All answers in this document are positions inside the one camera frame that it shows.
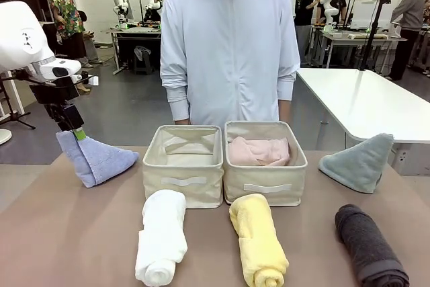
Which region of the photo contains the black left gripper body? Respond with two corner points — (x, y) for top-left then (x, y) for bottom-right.
(29, 72), (85, 132)

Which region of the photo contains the lavender blue cone towel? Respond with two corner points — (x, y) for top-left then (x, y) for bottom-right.
(55, 130), (140, 189)

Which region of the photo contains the white towel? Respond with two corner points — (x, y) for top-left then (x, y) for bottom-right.
(134, 189), (189, 287)

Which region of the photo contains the sage green cone towel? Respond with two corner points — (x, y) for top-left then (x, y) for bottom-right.
(318, 132), (394, 195)

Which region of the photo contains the dark grey towel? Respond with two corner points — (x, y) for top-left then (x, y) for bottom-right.
(334, 203), (411, 287)

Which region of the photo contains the person right forearm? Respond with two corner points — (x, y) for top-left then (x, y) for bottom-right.
(166, 87), (193, 123)

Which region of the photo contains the person left hand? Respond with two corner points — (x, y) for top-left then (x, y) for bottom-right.
(277, 98), (291, 123)

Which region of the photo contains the small white box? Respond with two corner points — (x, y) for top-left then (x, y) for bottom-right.
(79, 75), (100, 87)

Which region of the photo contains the low black tripod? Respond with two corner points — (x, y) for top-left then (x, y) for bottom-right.
(0, 71), (37, 131)

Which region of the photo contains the seated background person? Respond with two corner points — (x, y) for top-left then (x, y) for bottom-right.
(77, 10), (105, 69)

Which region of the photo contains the black stool with cloth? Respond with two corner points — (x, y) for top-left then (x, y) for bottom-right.
(133, 45), (153, 75)

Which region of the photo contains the person in floral shirt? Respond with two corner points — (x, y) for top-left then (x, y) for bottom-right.
(46, 0), (87, 60)

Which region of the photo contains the white-framed workbench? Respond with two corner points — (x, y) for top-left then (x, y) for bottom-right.
(110, 26), (164, 75)

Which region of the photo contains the beige fabric basket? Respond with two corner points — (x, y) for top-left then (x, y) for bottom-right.
(222, 120), (308, 207)
(142, 124), (225, 210)

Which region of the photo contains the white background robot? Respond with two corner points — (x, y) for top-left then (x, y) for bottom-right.
(144, 0), (171, 28)
(318, 0), (344, 32)
(111, 0), (136, 30)

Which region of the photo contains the person torso white jacket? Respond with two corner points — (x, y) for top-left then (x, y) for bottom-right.
(160, 0), (301, 126)

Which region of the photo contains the pink towel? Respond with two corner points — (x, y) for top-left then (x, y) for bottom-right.
(227, 136), (291, 167)

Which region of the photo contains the yellow rolled towel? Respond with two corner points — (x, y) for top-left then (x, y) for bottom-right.
(228, 193), (290, 287)

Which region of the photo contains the person in black t-shirt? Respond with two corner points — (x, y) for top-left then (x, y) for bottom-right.
(294, 0), (320, 67)

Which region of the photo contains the large white table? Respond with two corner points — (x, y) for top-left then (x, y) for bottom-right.
(295, 68), (430, 144)

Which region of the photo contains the grey-framed workbench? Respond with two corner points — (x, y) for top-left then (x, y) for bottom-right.
(313, 24), (409, 70)

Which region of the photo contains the tall black tripod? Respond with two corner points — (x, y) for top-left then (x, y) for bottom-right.
(357, 0), (394, 73)

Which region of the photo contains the person in grey sweater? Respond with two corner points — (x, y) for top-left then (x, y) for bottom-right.
(388, 0), (426, 82)

